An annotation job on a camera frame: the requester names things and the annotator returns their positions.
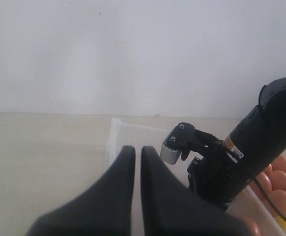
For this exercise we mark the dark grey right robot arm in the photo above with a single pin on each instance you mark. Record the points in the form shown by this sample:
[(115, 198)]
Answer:
[(261, 136)]

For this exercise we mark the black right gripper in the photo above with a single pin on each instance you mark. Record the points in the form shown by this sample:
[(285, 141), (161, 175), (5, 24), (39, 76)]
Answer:
[(219, 176)]

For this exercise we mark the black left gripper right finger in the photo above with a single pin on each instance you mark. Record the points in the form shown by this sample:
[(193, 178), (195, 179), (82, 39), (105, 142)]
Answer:
[(171, 209)]

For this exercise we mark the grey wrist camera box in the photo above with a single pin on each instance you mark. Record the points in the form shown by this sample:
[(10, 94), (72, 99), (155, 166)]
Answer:
[(183, 139)]

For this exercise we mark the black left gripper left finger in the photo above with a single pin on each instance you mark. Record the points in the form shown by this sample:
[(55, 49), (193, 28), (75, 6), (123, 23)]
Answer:
[(102, 210)]

